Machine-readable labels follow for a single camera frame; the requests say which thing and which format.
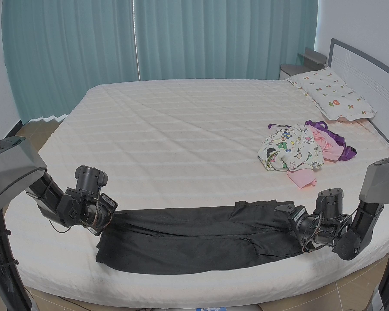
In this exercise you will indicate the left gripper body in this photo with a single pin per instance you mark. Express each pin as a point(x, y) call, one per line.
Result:
point(106, 218)

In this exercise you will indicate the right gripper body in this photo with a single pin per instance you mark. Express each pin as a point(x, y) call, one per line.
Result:
point(304, 231)

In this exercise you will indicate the black T-shirt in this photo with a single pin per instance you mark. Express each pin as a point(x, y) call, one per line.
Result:
point(181, 238)

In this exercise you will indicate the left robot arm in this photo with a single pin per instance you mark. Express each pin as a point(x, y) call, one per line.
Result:
point(61, 206)

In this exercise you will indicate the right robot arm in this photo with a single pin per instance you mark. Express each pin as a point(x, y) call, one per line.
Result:
point(359, 235)

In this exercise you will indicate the bed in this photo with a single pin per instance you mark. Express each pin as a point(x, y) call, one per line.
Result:
point(181, 115)

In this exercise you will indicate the pale pink garment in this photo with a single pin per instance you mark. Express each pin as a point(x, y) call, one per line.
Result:
point(300, 177)

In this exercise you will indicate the white printed pyjama top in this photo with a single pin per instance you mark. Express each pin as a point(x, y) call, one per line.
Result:
point(291, 147)

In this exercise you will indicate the purple garment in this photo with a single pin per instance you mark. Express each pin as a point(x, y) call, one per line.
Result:
point(340, 147)

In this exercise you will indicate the white printed pillow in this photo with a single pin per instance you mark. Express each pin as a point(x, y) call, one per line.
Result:
point(334, 96)

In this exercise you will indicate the grey bedside table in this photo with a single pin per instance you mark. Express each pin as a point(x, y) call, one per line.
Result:
point(291, 70)

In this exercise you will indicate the blue-green curtain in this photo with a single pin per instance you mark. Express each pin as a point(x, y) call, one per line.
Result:
point(227, 28)
point(71, 44)

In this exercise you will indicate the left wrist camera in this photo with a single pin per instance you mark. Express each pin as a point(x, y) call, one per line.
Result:
point(109, 201)

